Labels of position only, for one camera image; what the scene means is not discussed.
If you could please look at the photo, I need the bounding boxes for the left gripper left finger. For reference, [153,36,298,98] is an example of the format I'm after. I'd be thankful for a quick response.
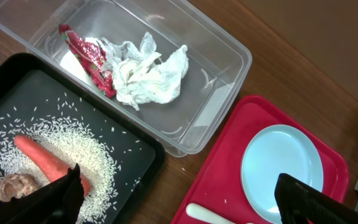
[0,165,85,224]

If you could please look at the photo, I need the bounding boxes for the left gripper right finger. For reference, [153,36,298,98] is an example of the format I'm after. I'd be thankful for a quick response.
[275,173,358,224]

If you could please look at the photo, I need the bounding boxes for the orange carrot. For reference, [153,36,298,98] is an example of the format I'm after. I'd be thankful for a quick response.
[14,135,75,183]

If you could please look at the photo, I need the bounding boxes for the brown food scrap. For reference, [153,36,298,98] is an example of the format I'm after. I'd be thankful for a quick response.
[0,174,40,202]

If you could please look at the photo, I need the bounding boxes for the light blue plate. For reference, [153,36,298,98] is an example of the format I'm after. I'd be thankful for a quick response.
[241,124,324,223]

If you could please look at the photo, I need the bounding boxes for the white rice grains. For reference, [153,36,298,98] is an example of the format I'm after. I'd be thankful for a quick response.
[0,92,155,223]

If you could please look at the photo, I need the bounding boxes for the white plastic spoon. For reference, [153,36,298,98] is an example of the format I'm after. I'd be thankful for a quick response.
[186,203,235,224]

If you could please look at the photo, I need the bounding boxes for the white napkin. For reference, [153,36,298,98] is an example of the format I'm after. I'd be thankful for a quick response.
[85,32,189,111]

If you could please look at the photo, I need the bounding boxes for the red snack wrapper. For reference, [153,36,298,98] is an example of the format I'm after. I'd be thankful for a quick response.
[58,24,116,98]

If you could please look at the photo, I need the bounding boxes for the black waste tray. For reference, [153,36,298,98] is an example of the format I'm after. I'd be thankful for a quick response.
[0,54,164,223]

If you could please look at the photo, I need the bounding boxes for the clear plastic waste bin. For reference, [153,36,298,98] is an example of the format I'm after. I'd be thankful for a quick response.
[0,0,252,157]

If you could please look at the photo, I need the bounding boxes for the red serving tray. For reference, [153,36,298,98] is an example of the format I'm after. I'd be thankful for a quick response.
[172,95,349,224]

